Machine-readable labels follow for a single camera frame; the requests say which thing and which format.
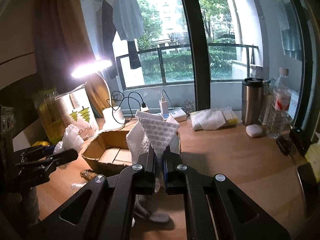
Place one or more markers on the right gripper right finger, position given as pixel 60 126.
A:
pixel 214 207

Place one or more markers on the paper cup pack white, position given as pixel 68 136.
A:
pixel 75 108

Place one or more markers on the brown fuzzy plush pouch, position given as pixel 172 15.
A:
pixel 88 174

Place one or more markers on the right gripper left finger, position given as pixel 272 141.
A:
pixel 103 208

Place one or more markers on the white power strip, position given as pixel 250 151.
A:
pixel 178 114

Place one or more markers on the black window frame post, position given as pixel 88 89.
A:
pixel 199 53

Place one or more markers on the steel travel mug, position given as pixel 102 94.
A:
pixel 252 100

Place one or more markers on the cardboard box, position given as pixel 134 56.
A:
pixel 108 152

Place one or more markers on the grey black socks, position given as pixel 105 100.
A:
pixel 141 211

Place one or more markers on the white plastic bag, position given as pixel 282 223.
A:
pixel 71 140

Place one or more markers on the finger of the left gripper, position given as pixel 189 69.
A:
pixel 60 154

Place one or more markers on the light blue hanging shirt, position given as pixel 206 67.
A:
pixel 127 19

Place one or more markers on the yellow tissue pack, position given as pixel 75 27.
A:
pixel 313 157

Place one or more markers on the yellow package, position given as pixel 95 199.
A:
pixel 41 143

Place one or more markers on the clear water bottle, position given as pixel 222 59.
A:
pixel 277 117

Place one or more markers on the hanging teal towel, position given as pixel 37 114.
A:
pixel 290 34

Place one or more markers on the black small device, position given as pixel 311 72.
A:
pixel 298 138

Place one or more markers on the dark hanging garment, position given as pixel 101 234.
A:
pixel 108 33

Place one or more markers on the white bubble foam bag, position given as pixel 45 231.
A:
pixel 77 186

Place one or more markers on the packaged white cloths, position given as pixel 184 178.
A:
pixel 213 119

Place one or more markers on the paper cup pack green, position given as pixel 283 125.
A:
pixel 49 115

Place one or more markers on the balcony railing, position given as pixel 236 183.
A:
pixel 173 64

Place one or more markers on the white waffle cloth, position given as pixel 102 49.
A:
pixel 151 130

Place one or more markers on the white charger with black cable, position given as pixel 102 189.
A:
pixel 137 97

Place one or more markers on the white desk lamp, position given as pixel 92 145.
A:
pixel 98 92

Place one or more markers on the white earbuds case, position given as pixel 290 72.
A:
pixel 254 130

